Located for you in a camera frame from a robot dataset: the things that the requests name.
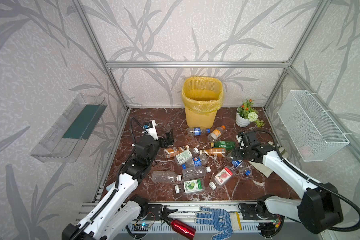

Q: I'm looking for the blue label bottle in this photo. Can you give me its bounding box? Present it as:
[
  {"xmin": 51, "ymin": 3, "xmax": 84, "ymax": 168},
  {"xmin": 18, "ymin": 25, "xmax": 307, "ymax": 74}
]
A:
[
  {"xmin": 227, "ymin": 155, "xmax": 251, "ymax": 176},
  {"xmin": 187, "ymin": 127, "xmax": 211, "ymax": 136}
]

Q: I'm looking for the green white label bottle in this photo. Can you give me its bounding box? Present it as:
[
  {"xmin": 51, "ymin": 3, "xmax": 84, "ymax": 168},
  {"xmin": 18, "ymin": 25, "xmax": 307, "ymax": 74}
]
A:
[{"xmin": 175, "ymin": 148, "xmax": 199, "ymax": 165}]

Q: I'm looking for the amber tea bottle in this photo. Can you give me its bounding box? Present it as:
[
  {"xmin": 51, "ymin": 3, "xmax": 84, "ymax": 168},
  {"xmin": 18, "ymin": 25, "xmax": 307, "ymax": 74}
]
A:
[{"xmin": 199, "ymin": 148, "xmax": 227, "ymax": 157}]

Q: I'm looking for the clear crushed bottle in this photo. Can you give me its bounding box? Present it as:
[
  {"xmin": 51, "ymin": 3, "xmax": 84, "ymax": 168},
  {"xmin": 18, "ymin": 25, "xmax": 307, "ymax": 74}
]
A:
[{"xmin": 152, "ymin": 171, "xmax": 182, "ymax": 184}]

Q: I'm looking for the pepsi label bottle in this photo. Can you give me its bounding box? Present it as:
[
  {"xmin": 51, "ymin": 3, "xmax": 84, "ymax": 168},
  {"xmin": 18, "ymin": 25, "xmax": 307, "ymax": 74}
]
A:
[{"xmin": 182, "ymin": 155, "xmax": 208, "ymax": 169}]

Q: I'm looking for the clear ribbed bottle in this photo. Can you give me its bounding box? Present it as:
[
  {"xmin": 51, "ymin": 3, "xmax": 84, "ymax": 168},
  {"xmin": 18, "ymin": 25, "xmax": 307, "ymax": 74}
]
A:
[{"xmin": 182, "ymin": 166, "xmax": 211, "ymax": 181}]

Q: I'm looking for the red pink label bottle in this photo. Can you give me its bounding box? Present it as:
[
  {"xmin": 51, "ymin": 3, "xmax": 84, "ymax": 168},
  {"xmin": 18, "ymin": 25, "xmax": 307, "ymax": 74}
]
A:
[{"xmin": 209, "ymin": 166, "xmax": 233, "ymax": 190}]

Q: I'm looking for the green lime label bottle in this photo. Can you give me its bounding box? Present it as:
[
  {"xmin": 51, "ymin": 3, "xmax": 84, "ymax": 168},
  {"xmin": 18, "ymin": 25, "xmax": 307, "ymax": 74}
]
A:
[{"xmin": 175, "ymin": 179, "xmax": 205, "ymax": 194}]

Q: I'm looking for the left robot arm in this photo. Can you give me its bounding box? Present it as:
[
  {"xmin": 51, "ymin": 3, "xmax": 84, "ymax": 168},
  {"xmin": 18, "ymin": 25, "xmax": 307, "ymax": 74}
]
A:
[{"xmin": 62, "ymin": 121, "xmax": 174, "ymax": 240}]

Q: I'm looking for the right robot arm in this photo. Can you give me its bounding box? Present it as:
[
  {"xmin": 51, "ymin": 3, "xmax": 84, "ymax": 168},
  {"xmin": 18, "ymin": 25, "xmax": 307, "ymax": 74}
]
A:
[{"xmin": 232, "ymin": 130, "xmax": 360, "ymax": 234}]

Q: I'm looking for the yellow trash bin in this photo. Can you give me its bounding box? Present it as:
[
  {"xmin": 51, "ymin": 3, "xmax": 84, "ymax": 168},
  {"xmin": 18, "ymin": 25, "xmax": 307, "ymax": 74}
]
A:
[{"xmin": 182, "ymin": 76, "xmax": 224, "ymax": 128}]

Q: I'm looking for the green bottle yellow cap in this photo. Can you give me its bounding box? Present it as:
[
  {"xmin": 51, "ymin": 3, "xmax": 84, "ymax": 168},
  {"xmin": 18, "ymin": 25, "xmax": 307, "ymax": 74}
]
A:
[{"xmin": 211, "ymin": 141, "xmax": 236, "ymax": 152}]

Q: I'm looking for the potted plant white pot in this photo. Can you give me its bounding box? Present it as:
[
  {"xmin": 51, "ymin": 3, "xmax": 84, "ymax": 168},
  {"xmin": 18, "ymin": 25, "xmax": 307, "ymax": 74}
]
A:
[{"xmin": 236, "ymin": 99, "xmax": 265, "ymax": 128}]

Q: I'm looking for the orange cap clear bottle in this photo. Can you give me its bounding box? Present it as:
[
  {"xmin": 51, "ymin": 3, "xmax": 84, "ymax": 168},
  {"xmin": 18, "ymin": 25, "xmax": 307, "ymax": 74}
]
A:
[{"xmin": 208, "ymin": 126, "xmax": 226, "ymax": 143}]

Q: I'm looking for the yellow sponge pad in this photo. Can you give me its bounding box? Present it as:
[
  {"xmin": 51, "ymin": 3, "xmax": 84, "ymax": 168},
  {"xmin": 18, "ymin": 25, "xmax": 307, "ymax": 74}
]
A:
[{"xmin": 230, "ymin": 212, "xmax": 242, "ymax": 232}]

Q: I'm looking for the blue dotted work glove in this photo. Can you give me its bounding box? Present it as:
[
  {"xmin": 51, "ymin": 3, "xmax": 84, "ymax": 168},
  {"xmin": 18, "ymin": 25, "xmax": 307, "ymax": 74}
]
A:
[{"xmin": 195, "ymin": 207, "xmax": 234, "ymax": 240}]

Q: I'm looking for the small circuit board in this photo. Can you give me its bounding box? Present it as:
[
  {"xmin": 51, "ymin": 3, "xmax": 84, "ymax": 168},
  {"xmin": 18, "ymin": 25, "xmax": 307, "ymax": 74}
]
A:
[{"xmin": 133, "ymin": 222, "xmax": 154, "ymax": 232}]

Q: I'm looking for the red metal flask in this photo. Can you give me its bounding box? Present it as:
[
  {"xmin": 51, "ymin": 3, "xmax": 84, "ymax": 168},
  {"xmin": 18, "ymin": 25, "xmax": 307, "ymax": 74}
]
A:
[{"xmin": 162, "ymin": 206, "xmax": 196, "ymax": 240}]

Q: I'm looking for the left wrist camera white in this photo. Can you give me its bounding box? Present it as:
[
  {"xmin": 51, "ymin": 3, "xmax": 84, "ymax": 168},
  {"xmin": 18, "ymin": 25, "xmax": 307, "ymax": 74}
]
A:
[{"xmin": 142, "ymin": 120, "xmax": 159, "ymax": 141}]

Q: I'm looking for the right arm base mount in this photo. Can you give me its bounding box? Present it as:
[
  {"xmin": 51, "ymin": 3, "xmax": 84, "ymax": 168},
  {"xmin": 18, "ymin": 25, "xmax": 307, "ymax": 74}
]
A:
[{"xmin": 238, "ymin": 195, "xmax": 284, "ymax": 221}]

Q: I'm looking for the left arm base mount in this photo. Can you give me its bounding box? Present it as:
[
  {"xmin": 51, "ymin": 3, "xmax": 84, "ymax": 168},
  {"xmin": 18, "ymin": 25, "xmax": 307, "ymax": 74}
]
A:
[{"xmin": 130, "ymin": 195, "xmax": 163, "ymax": 221}]

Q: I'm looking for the white wire mesh basket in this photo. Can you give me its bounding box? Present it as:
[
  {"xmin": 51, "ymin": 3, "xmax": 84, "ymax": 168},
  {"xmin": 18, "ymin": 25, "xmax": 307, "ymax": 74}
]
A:
[{"xmin": 278, "ymin": 90, "xmax": 350, "ymax": 162}]

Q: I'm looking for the clear acrylic wall shelf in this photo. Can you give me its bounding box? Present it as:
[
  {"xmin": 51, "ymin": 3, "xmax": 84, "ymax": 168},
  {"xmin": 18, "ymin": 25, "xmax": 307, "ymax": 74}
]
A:
[{"xmin": 30, "ymin": 94, "xmax": 108, "ymax": 163}]

